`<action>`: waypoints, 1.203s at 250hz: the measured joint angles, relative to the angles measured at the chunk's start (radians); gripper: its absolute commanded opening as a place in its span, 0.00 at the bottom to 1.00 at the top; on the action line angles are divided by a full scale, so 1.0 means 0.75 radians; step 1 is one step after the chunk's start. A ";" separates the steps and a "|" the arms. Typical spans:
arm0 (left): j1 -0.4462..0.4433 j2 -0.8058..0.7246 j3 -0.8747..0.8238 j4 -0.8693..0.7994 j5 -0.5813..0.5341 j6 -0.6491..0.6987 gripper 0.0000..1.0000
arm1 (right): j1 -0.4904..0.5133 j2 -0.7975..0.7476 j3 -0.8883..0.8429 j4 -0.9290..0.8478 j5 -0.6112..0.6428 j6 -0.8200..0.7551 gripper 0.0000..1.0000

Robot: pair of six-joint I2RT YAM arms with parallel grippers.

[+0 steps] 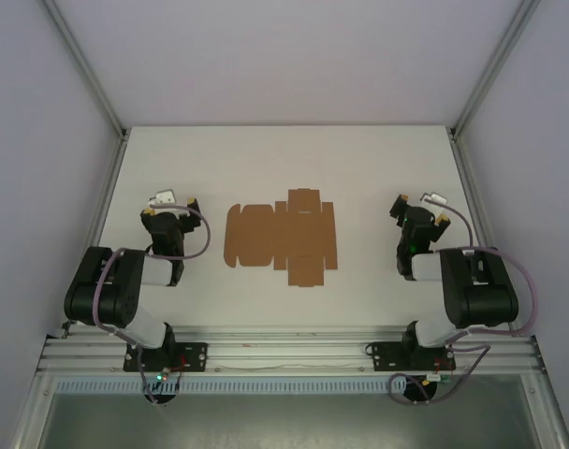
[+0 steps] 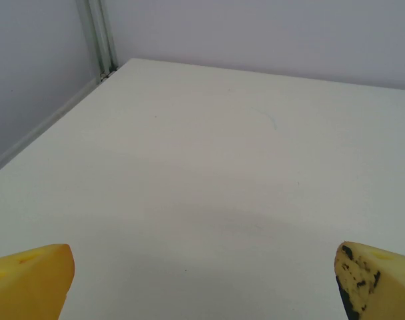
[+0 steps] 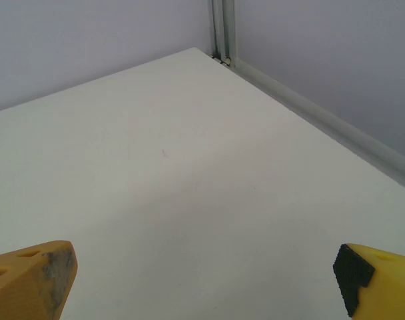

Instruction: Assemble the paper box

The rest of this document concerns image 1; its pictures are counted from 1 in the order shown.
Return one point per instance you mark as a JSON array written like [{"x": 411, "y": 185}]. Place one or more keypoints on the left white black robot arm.
[{"x": 111, "y": 290}]

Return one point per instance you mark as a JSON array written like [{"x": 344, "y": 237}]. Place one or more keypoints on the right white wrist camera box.
[{"x": 433, "y": 197}]

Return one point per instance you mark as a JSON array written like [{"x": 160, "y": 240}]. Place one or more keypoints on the aluminium table side rail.
[
  {"x": 468, "y": 187},
  {"x": 109, "y": 187}
]

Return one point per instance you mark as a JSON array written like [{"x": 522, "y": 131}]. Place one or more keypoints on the metal corner bracket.
[{"x": 68, "y": 329}]

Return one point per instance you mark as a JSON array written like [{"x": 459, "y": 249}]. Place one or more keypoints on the brown cardboard paper box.
[{"x": 284, "y": 234}]

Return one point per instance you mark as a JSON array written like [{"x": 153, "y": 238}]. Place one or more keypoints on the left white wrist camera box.
[{"x": 164, "y": 196}]

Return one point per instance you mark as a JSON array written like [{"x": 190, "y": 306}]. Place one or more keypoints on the aluminium mounting rail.
[{"x": 289, "y": 351}]

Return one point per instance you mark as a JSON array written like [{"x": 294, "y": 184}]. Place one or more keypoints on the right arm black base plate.
[{"x": 383, "y": 355}]

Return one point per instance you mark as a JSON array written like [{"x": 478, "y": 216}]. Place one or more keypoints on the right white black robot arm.
[{"x": 476, "y": 299}]

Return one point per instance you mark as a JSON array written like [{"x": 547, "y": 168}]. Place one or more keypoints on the aluminium upright frame post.
[
  {"x": 90, "y": 70},
  {"x": 490, "y": 70}
]

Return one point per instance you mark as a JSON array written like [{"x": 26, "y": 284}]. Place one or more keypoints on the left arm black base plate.
[{"x": 193, "y": 355}]

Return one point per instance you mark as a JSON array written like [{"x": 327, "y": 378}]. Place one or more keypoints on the grey metal sheet panel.
[{"x": 289, "y": 421}]

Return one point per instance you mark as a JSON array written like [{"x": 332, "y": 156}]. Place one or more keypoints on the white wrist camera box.
[
  {"x": 164, "y": 196},
  {"x": 433, "y": 197}
]

